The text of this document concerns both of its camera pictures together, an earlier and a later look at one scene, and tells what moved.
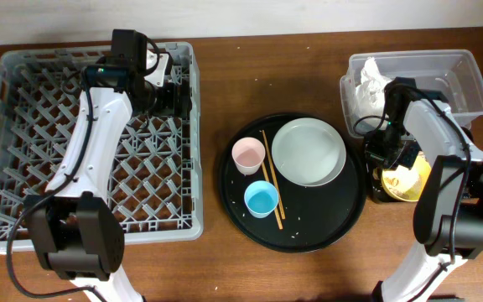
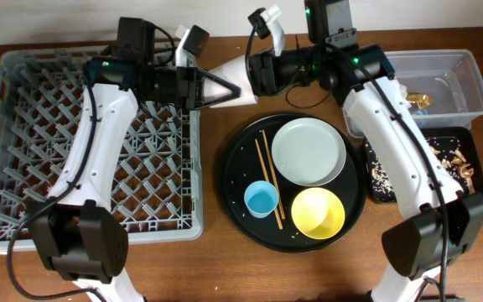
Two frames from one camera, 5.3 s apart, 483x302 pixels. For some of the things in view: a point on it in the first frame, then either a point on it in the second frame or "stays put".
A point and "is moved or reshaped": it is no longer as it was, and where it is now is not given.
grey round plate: (310, 151) stays put
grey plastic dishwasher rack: (157, 181) stays put
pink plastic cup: (248, 153) → (236, 72)
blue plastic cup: (261, 198) stays put
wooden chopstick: (275, 210) stays put
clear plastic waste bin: (453, 71) stays put
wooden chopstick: (277, 190) stays put
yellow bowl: (407, 184) is moved or reshaped
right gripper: (372, 151) → (269, 75)
